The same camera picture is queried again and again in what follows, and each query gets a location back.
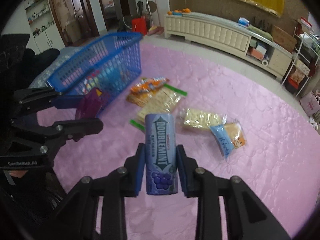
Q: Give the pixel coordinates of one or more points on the purple snack packet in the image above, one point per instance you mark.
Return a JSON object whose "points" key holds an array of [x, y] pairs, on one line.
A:
{"points": [[90, 105]]}

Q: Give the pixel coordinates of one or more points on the red gift box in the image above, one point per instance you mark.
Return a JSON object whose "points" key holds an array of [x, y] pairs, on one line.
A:
{"points": [[296, 78]]}

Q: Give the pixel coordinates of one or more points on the red white box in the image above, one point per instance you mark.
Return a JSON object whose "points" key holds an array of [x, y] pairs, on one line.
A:
{"points": [[305, 24]]}

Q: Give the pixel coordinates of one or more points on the green-striped cracker packet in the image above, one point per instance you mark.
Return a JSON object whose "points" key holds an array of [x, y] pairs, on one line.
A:
{"points": [[162, 102]]}

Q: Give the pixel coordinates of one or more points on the white metal rack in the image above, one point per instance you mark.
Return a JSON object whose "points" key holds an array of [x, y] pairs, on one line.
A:
{"points": [[303, 55]]}

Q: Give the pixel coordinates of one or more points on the purple gum canister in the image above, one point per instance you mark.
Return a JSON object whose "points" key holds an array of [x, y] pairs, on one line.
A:
{"points": [[161, 142]]}

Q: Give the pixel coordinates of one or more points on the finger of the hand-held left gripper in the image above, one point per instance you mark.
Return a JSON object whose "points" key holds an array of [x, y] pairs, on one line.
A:
{"points": [[82, 128], [67, 102]]}

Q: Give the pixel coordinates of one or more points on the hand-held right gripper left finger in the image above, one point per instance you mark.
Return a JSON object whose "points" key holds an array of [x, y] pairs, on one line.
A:
{"points": [[140, 170]]}

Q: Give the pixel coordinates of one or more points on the blue plastic basket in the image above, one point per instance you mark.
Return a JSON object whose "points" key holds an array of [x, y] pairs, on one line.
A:
{"points": [[105, 40]]}

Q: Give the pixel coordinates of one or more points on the blue white box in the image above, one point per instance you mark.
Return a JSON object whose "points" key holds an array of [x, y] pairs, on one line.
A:
{"points": [[262, 47]]}

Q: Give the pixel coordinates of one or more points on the blue white cracker packet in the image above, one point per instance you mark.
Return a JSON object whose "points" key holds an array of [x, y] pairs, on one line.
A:
{"points": [[225, 140]]}

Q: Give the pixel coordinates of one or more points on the red bag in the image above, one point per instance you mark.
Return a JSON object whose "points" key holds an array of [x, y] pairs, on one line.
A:
{"points": [[139, 26]]}

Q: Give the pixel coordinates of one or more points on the cream TV cabinet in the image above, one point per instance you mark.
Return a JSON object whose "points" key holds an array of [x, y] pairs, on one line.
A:
{"points": [[212, 30]]}

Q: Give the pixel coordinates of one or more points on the pink bag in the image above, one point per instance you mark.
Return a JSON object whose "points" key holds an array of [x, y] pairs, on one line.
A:
{"points": [[310, 103]]}

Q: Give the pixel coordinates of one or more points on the black router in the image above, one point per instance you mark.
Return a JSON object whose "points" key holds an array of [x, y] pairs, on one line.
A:
{"points": [[261, 23]]}

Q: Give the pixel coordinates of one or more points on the clear cracker packet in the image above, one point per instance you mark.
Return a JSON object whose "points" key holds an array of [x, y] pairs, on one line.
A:
{"points": [[200, 118]]}

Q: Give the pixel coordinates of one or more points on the orange snack packet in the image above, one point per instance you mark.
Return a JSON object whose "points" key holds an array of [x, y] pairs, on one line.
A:
{"points": [[147, 86]]}

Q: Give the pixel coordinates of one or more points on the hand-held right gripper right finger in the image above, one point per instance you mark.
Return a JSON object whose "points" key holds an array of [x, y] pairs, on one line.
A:
{"points": [[182, 172]]}

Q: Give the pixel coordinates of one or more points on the brown round board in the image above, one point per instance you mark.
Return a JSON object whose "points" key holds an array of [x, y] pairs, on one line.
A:
{"points": [[151, 5]]}

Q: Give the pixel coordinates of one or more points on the dark wooden door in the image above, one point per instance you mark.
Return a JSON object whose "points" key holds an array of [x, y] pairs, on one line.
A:
{"points": [[77, 10]]}

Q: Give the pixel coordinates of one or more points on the blue fruit plate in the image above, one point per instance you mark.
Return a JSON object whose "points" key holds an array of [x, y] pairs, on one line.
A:
{"points": [[178, 12]]}

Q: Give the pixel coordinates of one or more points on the dark cloth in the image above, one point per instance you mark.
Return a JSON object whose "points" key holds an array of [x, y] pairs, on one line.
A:
{"points": [[20, 60]]}

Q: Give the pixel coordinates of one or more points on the green folded cloth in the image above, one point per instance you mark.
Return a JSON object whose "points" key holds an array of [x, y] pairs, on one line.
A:
{"points": [[260, 32]]}

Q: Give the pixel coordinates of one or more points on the pink broom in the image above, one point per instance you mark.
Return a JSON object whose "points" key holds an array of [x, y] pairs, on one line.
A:
{"points": [[155, 28]]}

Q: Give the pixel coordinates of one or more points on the brown cardboard box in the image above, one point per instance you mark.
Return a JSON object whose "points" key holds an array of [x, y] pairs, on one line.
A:
{"points": [[283, 38]]}

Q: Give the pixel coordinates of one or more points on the orange box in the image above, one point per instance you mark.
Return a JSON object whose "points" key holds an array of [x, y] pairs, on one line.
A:
{"points": [[257, 53]]}

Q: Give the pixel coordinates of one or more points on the white paper roll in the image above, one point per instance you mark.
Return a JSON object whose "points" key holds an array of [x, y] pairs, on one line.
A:
{"points": [[265, 62]]}

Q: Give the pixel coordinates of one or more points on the white shelf cabinet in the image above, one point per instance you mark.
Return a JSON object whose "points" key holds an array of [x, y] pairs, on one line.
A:
{"points": [[42, 22]]}

